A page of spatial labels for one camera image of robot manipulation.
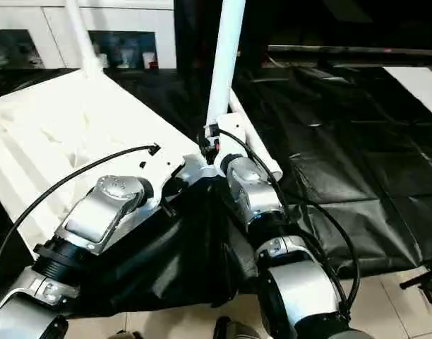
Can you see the white plastic table leg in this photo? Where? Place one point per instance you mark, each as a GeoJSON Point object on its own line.
{"type": "Point", "coordinates": [258, 144]}
{"type": "Point", "coordinates": [224, 63]}
{"type": "Point", "coordinates": [85, 39]}

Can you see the white plastic table top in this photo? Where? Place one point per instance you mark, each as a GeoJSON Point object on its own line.
{"type": "Point", "coordinates": [78, 123]}

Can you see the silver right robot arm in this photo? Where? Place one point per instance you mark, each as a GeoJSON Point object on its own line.
{"type": "Point", "coordinates": [258, 201]}

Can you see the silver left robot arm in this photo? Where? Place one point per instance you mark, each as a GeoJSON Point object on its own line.
{"type": "Point", "coordinates": [103, 212]}

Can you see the black mat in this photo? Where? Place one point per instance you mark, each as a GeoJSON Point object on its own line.
{"type": "Point", "coordinates": [307, 159]}

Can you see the red object behind glass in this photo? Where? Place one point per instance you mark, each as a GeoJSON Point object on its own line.
{"type": "Point", "coordinates": [153, 65]}

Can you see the white cabinet with glass doors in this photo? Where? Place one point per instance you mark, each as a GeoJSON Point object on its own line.
{"type": "Point", "coordinates": [60, 21]}

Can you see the white flat sheet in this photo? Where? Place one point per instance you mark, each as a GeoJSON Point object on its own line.
{"type": "Point", "coordinates": [420, 88]}

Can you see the black floor stand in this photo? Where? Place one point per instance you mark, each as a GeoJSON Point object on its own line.
{"type": "Point", "coordinates": [427, 279]}

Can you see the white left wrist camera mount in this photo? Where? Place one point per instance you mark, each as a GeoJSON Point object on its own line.
{"type": "Point", "coordinates": [163, 164]}

